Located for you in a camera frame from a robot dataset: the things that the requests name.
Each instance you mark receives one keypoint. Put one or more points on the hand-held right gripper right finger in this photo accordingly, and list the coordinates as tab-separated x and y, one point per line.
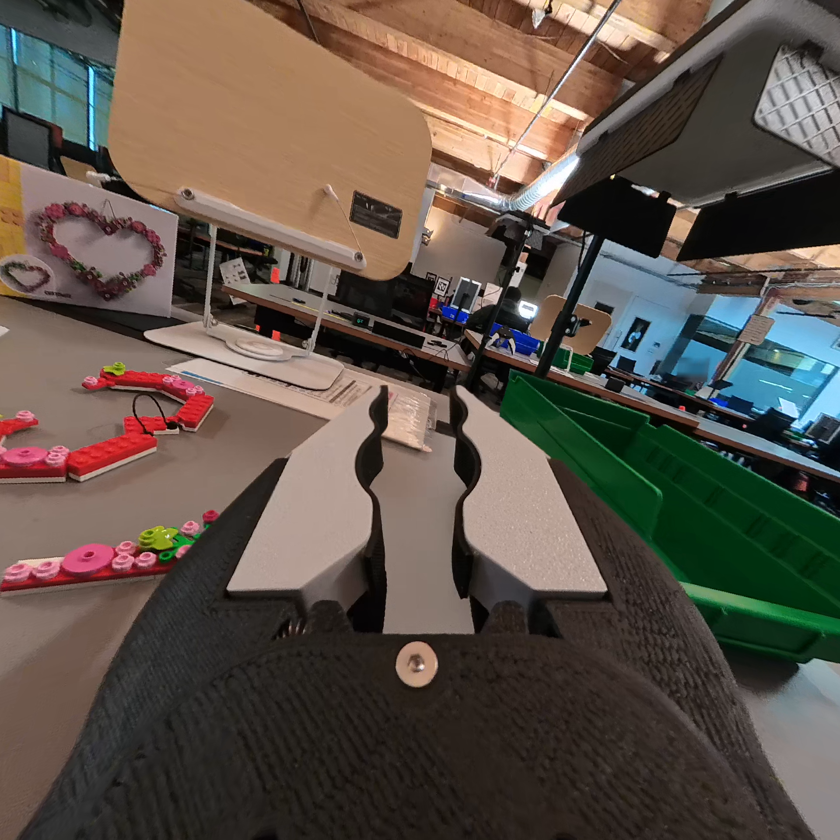
531	525

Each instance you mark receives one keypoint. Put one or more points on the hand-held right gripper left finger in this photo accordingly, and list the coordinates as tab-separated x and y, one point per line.
308	518

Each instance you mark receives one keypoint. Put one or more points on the green plastic bin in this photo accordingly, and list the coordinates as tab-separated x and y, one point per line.
741	544

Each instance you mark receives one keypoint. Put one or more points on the red lego strip pink flowers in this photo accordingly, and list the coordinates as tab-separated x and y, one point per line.
85	561

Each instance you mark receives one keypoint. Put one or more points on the lego set box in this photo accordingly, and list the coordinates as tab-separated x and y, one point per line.
98	216

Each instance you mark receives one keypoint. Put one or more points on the white printed paper sheet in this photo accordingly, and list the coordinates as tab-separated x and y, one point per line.
275	387

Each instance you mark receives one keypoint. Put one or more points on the clear plastic bag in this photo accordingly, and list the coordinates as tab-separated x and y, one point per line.
410	420

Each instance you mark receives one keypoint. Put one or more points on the blue storage bin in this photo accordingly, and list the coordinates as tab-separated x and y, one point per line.
518	340
456	315

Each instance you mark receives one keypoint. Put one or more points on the long work table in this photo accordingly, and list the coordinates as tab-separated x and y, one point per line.
341	321

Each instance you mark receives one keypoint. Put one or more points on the black light stand pole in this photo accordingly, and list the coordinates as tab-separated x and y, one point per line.
571	308

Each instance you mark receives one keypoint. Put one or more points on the work table with bins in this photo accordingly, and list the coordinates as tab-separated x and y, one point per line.
754	436

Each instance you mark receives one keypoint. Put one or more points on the black tripod light stand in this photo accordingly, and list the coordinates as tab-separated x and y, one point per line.
518	229

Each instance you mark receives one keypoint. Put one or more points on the wooden book stand white base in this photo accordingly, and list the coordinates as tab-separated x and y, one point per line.
262	118

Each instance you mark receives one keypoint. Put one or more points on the grey overhead light panel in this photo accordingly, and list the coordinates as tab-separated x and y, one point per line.
722	118

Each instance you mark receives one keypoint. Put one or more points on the red lego heart frame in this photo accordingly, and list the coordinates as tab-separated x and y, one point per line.
138	449

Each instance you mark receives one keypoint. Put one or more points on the silver ventilation duct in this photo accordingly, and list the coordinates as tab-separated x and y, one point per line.
544	180

